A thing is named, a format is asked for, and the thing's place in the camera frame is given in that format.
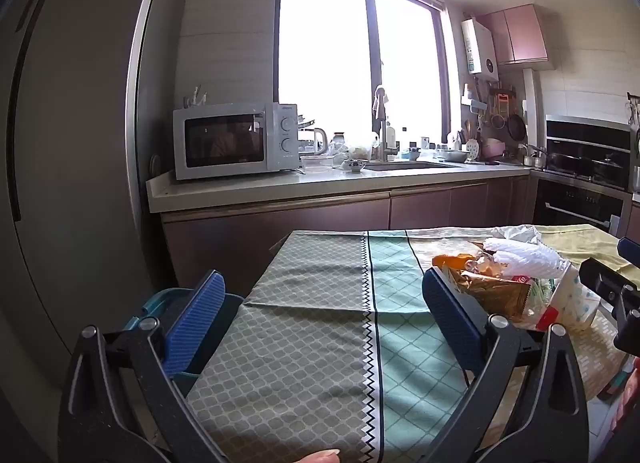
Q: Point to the dotted paper cup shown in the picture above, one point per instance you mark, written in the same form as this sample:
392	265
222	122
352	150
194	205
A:
575	300

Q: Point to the white plastic bag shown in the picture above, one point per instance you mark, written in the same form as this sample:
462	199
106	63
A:
517	234

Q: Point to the clear bottle red label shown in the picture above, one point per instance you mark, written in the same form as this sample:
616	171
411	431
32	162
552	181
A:
549	319

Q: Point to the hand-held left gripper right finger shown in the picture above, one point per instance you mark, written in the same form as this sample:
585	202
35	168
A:
450	323

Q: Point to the pink upper cabinet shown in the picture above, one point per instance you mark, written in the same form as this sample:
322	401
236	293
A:
520	35

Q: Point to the person's left hand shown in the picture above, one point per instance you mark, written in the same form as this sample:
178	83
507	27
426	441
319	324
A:
320	456

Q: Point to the blue patterned bowl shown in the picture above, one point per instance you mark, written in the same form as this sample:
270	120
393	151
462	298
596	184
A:
355	165

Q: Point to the white soap bottle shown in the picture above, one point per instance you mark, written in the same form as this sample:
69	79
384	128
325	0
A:
390	137

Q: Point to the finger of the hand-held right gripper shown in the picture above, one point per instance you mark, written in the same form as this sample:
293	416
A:
607	283
630	250

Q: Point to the patterned tablecloth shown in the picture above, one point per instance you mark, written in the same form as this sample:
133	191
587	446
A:
310	343

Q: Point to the brown lower cabinets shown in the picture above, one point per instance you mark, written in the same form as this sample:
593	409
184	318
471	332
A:
325	213

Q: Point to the kitchen window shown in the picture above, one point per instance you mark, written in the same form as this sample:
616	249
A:
325	43

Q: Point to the black frying pan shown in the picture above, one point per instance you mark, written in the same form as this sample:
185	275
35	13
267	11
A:
517	127

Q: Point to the white water heater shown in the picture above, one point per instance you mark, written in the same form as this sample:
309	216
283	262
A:
479	48

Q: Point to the white perforated skimmer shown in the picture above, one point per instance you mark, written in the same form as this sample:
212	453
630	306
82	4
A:
472	146

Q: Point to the white microwave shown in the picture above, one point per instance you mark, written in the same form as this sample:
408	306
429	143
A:
225	143

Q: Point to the white crumpled paper towel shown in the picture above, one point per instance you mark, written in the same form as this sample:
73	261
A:
525	258

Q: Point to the kitchen countertop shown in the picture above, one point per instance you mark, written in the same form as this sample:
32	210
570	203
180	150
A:
225	190

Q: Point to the kitchen sink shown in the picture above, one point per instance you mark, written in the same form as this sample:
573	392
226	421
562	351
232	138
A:
415	166

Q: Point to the grey refrigerator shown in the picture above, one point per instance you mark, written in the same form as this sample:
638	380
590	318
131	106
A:
75	143

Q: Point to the black integrated stove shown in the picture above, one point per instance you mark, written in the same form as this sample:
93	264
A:
585	143

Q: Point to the pink pot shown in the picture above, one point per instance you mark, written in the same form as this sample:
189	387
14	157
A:
494	148

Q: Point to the clear glass container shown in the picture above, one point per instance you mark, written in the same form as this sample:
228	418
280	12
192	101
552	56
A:
317	163

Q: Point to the gold snack wrapper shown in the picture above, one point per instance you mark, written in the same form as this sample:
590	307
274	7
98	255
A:
495	295

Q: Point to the steel kitchen faucet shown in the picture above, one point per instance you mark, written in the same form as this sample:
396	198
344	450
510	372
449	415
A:
382	138

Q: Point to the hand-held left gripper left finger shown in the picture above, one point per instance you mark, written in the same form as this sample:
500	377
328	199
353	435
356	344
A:
195	323

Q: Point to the orange peel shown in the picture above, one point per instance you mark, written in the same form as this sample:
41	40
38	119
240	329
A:
452	261

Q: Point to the person's right hand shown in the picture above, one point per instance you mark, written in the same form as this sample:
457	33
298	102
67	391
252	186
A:
629	400

